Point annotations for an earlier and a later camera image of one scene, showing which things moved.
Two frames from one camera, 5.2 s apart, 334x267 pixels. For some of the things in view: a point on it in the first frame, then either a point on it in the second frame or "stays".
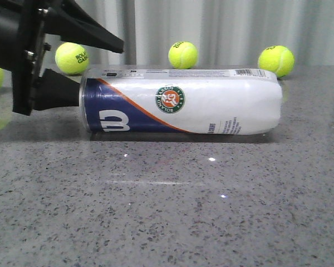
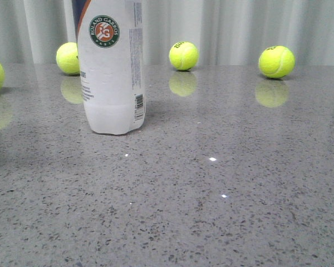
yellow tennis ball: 183,55 stays
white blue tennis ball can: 181,100 → 110,38
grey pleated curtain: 222,32 stays
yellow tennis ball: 277,59 stays
